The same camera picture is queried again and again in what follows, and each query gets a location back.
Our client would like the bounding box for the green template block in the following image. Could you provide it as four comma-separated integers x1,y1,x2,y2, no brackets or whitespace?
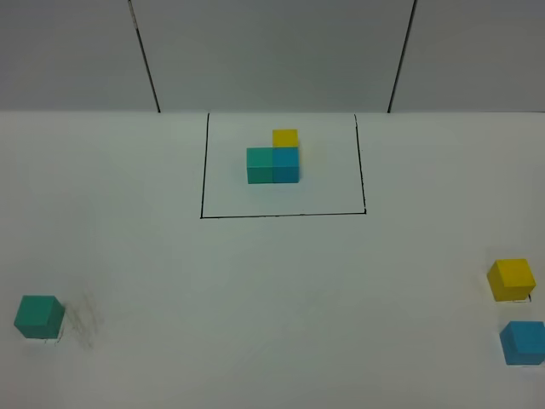
246,147,273,184

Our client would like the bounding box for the yellow template block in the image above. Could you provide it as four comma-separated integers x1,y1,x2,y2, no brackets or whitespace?
272,129,299,147

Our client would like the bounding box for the blue template block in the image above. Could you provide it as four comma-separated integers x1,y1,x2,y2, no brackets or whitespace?
272,147,300,183

